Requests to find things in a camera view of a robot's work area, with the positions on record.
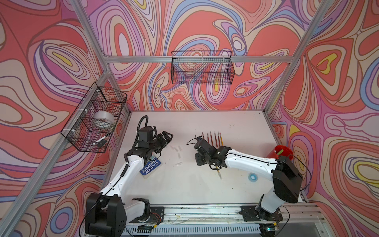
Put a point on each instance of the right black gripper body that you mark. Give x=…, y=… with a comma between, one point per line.
x=202, y=160

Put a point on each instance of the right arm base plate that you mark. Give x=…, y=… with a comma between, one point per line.
x=252, y=213

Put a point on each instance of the yellow carving knife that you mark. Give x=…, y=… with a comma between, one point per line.
x=221, y=139

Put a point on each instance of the black wire basket left wall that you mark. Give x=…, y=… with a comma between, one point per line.
x=91, y=126

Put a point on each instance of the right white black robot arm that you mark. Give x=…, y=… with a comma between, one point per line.
x=286, y=178

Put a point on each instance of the black wire basket wall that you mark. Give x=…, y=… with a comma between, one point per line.
x=91, y=126
x=202, y=67

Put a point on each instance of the grey duct tape roll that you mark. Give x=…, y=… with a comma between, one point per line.
x=103, y=120

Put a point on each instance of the red plastic cup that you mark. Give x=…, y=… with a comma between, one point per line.
x=278, y=151

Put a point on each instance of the blue treehouse paperback book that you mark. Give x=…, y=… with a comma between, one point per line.
x=150, y=167

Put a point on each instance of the blue tape roll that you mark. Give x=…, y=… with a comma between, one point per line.
x=252, y=177

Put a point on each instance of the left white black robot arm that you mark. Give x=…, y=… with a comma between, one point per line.
x=108, y=211

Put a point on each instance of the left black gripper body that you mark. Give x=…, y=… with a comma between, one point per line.
x=159, y=143

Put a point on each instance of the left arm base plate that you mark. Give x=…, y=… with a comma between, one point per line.
x=156, y=216

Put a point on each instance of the small object in left basket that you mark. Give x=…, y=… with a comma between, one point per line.
x=100, y=142

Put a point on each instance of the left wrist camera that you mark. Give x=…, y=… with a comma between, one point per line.
x=147, y=134

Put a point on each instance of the black wire basket back wall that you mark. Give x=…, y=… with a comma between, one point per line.
x=202, y=67

